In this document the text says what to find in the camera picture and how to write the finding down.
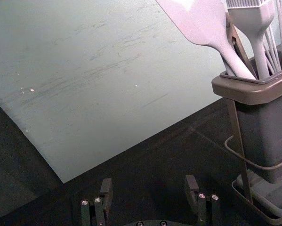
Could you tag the plain pale wall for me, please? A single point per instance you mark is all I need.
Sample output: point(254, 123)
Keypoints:
point(84, 70)

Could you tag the grey plastic utensil holder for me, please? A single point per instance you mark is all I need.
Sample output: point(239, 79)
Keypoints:
point(265, 131)

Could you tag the black table cloth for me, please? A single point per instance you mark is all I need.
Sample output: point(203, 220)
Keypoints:
point(155, 160)

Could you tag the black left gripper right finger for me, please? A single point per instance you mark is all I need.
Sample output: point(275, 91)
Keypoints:
point(192, 190)

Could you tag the white silicone basting brush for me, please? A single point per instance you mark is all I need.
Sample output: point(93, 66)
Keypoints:
point(251, 18)

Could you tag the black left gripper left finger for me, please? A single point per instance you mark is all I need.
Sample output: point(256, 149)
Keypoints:
point(105, 190)

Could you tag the grey plastic drip tray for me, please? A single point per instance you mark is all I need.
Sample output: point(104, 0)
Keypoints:
point(260, 200)

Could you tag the white silicone spatula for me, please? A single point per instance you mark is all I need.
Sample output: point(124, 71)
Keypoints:
point(202, 21)

